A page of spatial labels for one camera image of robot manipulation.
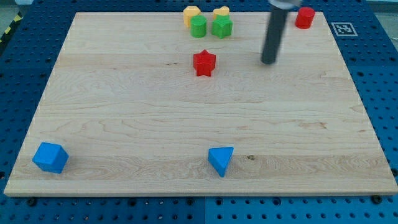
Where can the blue cube block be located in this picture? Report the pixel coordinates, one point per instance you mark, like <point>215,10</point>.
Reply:
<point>50,157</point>

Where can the blue triangle block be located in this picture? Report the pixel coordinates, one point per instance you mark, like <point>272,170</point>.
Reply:
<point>219,158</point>

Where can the red star block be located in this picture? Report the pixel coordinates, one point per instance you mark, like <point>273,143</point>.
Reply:
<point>204,63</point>

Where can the wooden board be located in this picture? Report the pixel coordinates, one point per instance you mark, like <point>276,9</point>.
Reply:
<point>124,101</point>

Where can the green star block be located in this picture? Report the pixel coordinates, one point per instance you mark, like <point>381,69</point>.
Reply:
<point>222,26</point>

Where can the green cylinder block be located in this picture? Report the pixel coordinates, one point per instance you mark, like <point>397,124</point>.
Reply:
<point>198,25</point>

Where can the yellow pentagon block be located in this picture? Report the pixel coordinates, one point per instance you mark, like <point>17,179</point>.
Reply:
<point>188,13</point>

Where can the yellow heart block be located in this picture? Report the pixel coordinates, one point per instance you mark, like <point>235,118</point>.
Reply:
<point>221,11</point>

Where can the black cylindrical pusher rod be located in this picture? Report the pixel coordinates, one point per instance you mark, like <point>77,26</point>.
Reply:
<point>274,35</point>

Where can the red cylinder block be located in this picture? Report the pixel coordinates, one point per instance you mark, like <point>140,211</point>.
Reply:
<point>304,17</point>

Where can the white fiducial marker tag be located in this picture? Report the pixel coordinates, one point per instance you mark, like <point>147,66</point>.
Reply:
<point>344,29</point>

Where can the silver rod mount flange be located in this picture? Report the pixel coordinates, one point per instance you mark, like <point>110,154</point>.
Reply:
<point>285,4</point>

